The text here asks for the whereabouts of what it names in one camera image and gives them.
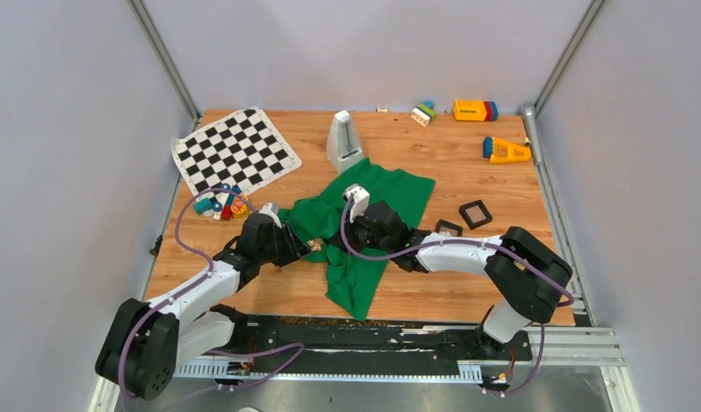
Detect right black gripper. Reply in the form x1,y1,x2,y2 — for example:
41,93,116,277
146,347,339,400
331,208,393,257

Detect yellow red blue toy block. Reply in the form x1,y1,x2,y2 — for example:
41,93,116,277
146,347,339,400
453,100,499,122

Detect grey metronome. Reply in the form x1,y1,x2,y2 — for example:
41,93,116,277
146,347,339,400
326,111,365,174

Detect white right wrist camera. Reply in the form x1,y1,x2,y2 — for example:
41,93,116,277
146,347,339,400
342,184,370,223

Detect orange blue toy ramp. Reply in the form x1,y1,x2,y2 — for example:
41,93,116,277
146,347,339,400
482,136,532,164

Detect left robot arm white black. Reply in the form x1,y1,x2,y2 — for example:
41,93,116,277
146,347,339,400
94,213,311,400

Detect green garment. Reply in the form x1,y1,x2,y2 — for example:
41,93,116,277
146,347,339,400
277,158,437,323

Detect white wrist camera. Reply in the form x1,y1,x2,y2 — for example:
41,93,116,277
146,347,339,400
259,202,282,227
342,184,370,223

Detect yellow round toy block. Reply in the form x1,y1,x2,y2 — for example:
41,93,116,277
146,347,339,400
230,196,250,219

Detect white green blue toy blocks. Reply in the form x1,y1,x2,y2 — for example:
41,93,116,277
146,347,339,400
410,100,437,127

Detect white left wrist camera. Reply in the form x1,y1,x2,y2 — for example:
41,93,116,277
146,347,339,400
259,202,282,227

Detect black square frame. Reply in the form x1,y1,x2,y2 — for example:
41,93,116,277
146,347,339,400
458,200,493,230

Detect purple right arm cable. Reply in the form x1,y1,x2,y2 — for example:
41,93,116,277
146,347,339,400
339,196,577,397

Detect grey metal pipe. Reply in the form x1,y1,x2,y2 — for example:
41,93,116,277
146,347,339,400
520,103,543,167

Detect small black frame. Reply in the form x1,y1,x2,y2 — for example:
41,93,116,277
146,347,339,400
435,219,463,237

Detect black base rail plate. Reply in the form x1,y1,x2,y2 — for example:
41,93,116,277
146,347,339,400
222,315,533,376

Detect blue red toy block figure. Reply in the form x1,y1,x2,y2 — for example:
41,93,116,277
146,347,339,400
213,183,241,221

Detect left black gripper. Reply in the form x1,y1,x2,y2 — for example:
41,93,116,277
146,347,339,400
257,221,312,267

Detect black white checkerboard sheet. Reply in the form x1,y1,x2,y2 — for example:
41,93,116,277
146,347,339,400
171,108,302,203

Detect teal toy block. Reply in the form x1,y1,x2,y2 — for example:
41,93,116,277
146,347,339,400
193,198,213,215

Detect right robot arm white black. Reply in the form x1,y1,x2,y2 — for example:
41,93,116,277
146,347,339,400
329,202,574,359

